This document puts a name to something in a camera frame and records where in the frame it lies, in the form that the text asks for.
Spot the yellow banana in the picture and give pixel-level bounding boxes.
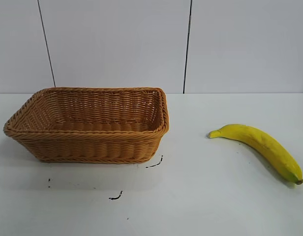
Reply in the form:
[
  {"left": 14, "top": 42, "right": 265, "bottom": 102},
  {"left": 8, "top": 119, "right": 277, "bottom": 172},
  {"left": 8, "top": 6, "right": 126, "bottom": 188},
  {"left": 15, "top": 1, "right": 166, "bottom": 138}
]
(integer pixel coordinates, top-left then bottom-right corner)
[{"left": 207, "top": 123, "right": 303, "bottom": 185}]

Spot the tan woven wicker basket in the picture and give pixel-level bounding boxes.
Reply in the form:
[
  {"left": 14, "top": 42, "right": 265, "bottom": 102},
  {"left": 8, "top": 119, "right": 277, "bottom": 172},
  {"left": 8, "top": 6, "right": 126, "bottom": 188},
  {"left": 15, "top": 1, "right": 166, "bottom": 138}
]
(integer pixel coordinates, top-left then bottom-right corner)
[{"left": 3, "top": 86, "right": 170, "bottom": 164}]

